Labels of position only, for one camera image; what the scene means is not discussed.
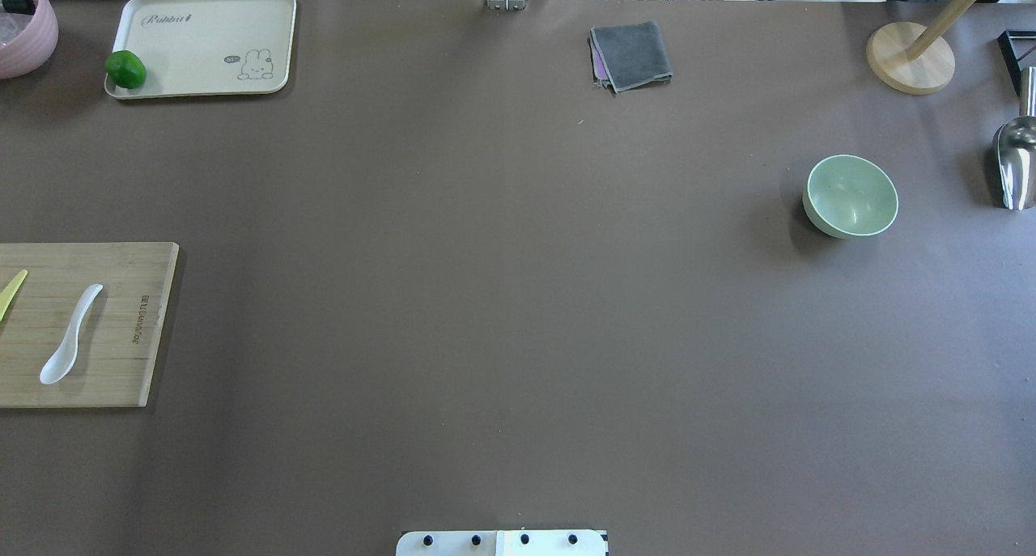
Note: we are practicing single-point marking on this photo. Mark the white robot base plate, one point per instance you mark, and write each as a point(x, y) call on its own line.
point(561, 541)

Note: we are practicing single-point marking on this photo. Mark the cream rabbit tray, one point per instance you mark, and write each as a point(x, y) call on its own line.
point(206, 47)

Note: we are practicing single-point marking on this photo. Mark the white plastic spoon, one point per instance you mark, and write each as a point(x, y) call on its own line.
point(63, 359)

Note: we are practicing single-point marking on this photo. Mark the light green bowl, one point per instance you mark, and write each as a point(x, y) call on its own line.
point(847, 197)

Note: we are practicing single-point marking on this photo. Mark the green lime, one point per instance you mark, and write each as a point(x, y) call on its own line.
point(125, 69)

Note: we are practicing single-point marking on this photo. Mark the metal scoop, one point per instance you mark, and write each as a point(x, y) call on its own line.
point(1014, 144)

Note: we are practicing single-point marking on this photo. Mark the pink bowl with ice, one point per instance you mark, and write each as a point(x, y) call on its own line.
point(32, 45)

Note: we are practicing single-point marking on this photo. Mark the wooden mug tree stand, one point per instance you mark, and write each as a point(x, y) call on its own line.
point(913, 58)

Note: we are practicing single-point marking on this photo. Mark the yellow plastic knife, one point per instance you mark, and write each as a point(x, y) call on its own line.
point(9, 291)

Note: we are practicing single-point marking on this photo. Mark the bamboo cutting board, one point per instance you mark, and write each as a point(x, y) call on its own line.
point(120, 337)

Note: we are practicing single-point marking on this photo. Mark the folded grey cloth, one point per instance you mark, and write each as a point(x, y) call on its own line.
point(630, 56)

